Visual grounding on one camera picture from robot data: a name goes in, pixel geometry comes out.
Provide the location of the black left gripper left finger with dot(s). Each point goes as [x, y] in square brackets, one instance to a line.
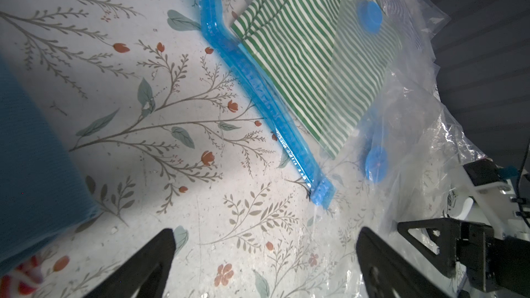
[145, 274]

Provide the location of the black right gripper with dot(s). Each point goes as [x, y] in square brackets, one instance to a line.
[491, 263]

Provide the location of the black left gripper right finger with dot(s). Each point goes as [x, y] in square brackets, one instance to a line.
[388, 274]

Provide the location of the blue garment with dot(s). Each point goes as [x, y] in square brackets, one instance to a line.
[42, 192]

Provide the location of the red white striped tank top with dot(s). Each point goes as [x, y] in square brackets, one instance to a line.
[24, 280]

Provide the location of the vacuum bag with green striped garment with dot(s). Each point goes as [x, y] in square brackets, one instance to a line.
[395, 167]

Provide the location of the green white striped garment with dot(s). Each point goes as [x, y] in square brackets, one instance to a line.
[326, 58]

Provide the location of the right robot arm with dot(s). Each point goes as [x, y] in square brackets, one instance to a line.
[496, 191]

